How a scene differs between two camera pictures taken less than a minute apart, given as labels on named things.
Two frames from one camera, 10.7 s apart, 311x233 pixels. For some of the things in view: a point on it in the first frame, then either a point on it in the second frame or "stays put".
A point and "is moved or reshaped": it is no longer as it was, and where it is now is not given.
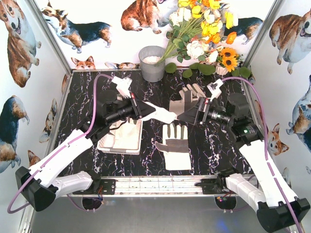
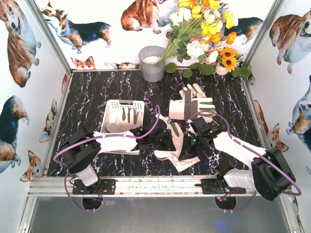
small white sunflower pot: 221,70 stays put
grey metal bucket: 148,57 stays put
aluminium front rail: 184,186 stays put
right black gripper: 201,112 -> 190,147
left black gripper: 135,108 -> 167,139
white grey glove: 188,97 stays put
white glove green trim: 176,149 is moved or reshaped
